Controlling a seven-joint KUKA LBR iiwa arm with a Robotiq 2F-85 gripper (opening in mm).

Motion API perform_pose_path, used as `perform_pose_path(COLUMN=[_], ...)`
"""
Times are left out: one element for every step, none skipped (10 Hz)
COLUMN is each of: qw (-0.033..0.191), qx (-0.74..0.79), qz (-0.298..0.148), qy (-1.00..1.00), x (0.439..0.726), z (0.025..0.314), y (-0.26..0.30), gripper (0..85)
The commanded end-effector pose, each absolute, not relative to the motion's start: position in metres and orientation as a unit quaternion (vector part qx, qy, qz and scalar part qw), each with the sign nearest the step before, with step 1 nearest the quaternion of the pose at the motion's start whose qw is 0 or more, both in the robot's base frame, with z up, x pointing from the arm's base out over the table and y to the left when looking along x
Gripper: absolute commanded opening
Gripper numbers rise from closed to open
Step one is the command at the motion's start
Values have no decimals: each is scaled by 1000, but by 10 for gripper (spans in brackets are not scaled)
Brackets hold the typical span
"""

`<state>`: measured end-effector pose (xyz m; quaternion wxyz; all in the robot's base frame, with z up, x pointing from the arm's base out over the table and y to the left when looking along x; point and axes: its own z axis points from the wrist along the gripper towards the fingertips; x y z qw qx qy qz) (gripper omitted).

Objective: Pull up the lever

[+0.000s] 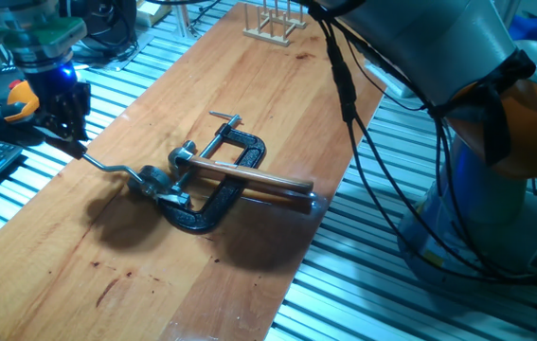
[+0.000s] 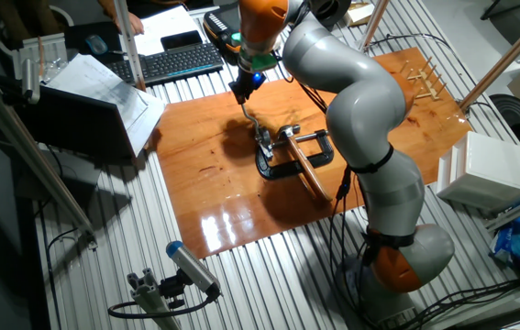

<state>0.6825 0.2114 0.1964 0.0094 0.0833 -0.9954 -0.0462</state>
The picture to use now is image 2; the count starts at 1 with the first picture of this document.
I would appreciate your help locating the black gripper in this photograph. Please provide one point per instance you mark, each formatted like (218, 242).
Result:
(248, 82)

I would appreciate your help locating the metal lever brown wooden knob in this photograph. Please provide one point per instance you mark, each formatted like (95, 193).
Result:
(252, 121)

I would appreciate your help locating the silver orange robot arm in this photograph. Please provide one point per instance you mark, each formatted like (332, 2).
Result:
(365, 105)

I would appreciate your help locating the brown sleeved forearm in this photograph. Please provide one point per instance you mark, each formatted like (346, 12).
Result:
(110, 8)

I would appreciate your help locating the round metal lever mechanism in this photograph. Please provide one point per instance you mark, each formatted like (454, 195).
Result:
(264, 137)

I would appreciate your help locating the person's hand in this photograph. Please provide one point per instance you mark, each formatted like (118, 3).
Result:
(131, 24)

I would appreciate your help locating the black computer keyboard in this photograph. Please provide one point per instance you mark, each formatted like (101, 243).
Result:
(172, 62)

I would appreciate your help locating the black cast iron C-clamp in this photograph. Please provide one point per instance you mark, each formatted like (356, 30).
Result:
(287, 170)

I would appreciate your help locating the black smartphone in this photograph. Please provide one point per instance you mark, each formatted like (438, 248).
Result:
(181, 40)

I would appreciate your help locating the white paper sheet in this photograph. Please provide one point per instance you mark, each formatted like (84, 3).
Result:
(163, 23)

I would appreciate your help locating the black round spool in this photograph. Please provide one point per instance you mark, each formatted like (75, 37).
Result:
(330, 5)

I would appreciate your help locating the small beige cardboard box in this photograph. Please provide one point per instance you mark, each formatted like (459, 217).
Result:
(359, 14)

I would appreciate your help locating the grey computer mouse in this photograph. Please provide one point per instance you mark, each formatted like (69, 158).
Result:
(96, 44)

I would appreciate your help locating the black laptop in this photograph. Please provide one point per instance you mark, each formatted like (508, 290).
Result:
(76, 124)

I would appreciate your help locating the wooden peg rack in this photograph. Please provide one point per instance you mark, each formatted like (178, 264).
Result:
(427, 84)

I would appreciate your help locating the clear plastic container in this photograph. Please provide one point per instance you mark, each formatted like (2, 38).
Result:
(48, 50)

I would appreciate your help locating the white drawer box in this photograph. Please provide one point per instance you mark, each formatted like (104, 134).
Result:
(489, 169)

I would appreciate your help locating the green camera mount plate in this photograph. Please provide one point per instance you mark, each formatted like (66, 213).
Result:
(259, 60)

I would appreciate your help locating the aluminium frame post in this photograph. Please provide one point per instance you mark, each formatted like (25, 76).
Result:
(372, 23)
(507, 57)
(516, 211)
(129, 46)

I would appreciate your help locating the silver camera blue end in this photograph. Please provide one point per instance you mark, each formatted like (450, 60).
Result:
(191, 268)

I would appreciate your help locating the aluminium profile camera mount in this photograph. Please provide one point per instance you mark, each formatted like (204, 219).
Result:
(149, 298)

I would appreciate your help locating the long aluminium frame beam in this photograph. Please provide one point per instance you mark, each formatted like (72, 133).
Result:
(25, 151)

